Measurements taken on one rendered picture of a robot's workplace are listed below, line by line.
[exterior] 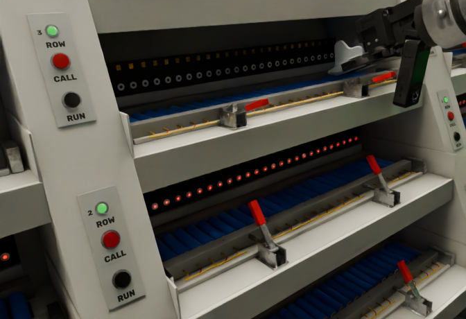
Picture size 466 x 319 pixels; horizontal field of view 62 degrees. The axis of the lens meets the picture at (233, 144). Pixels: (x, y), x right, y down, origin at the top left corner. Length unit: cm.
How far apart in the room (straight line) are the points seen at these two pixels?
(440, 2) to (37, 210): 58
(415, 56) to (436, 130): 22
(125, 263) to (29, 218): 11
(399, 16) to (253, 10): 24
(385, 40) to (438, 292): 47
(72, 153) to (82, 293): 14
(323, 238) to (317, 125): 17
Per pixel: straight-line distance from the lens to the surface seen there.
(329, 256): 61
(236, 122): 52
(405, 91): 71
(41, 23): 47
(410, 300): 79
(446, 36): 66
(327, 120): 64
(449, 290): 87
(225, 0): 58
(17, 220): 44
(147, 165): 46
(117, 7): 51
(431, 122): 87
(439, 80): 91
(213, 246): 56
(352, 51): 75
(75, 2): 49
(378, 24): 71
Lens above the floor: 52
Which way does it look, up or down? 1 degrees up
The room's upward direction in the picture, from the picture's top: 16 degrees counter-clockwise
